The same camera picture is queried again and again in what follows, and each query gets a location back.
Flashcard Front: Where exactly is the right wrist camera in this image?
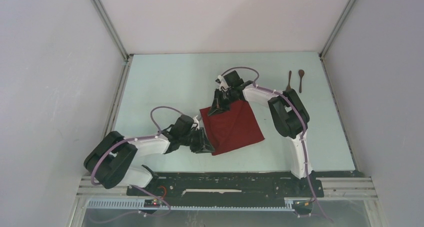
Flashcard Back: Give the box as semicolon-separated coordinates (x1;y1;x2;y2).
215;70;244;89

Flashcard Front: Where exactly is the white cable duct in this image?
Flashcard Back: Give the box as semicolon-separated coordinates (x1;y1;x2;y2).
86;198;295;212

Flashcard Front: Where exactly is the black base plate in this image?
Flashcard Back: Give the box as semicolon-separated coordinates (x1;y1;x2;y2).
145;172;324;207

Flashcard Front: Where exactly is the brown wooden spoon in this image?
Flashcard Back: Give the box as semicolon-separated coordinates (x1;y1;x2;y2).
298;69;305;94

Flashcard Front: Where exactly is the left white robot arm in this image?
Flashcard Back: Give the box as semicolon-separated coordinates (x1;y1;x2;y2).
83;114;215;195

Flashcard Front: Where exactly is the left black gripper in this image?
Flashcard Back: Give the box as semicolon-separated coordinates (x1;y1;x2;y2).
180;127;215;154

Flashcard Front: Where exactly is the red cloth napkin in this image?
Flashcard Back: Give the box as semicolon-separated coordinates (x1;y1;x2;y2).
199;100;265;156

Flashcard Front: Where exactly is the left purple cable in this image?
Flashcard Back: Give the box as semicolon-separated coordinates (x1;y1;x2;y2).
90;105;171;218

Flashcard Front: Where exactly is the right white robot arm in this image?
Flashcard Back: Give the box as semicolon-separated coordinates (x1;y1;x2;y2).
208;80;313;196

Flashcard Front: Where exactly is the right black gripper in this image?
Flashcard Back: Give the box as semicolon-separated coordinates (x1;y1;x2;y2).
208;88;236;117

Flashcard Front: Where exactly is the aluminium frame rail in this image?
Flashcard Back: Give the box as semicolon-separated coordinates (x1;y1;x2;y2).
75;176;129;199

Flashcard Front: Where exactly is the brown wooden fork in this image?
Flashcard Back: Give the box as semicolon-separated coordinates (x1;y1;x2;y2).
285;70;292;91

